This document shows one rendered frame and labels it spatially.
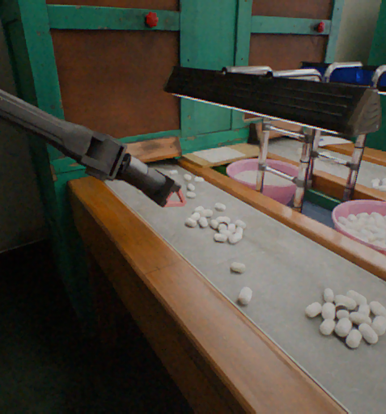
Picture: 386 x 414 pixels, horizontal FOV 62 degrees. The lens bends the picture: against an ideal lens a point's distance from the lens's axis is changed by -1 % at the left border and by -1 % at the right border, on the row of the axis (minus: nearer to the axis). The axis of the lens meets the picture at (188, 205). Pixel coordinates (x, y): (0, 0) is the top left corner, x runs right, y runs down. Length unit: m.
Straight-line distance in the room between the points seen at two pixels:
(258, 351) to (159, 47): 0.99
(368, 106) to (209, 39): 0.84
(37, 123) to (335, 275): 0.65
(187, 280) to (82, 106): 0.70
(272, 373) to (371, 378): 0.15
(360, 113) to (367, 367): 0.38
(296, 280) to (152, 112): 0.79
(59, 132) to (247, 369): 0.50
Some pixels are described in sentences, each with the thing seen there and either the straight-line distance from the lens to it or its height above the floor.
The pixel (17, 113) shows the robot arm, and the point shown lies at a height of 1.06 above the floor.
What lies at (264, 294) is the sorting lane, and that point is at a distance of 0.66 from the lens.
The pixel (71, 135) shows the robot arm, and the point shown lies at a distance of 0.65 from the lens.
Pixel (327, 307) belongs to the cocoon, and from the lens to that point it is 0.64.
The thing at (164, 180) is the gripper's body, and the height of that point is 0.89.
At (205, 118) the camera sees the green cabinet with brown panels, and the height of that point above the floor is 0.90.
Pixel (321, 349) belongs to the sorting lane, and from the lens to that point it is 0.59.
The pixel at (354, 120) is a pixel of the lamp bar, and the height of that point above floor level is 1.07.
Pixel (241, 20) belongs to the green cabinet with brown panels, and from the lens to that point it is 1.40.
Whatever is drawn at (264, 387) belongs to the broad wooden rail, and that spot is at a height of 0.76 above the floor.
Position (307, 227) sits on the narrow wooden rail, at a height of 0.76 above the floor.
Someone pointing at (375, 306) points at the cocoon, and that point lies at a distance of 0.68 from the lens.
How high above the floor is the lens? 1.17
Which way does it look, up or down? 27 degrees down
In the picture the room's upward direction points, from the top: straight up
